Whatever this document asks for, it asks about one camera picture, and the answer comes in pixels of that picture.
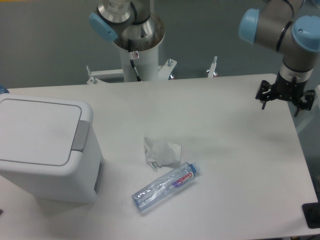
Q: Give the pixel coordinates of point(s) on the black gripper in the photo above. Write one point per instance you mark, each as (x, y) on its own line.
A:
(291, 91)

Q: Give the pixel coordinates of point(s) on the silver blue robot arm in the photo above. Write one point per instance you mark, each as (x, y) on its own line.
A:
(298, 41)

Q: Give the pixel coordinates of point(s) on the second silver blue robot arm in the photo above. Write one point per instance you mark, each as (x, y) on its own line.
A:
(130, 24)

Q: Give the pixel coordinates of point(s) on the white plastic trash can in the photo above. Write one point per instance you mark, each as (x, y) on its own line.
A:
(76, 181)

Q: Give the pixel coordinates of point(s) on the white trash can lid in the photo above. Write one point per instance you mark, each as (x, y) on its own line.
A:
(35, 132)

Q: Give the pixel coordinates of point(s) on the black device at table edge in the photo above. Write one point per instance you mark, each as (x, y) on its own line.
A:
(311, 213)

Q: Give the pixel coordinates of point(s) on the clear plastic water bottle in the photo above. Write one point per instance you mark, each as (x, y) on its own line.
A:
(166, 185)

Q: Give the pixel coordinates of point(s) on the crumpled white paper wrapper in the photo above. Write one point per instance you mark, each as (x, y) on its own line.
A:
(159, 153)

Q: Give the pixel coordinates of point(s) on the grey lid push button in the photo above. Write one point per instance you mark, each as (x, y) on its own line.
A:
(80, 136)

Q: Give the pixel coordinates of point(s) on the blue object at left edge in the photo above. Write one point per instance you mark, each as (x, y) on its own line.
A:
(3, 90)

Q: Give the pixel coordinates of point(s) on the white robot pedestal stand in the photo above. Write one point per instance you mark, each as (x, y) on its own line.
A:
(139, 56)

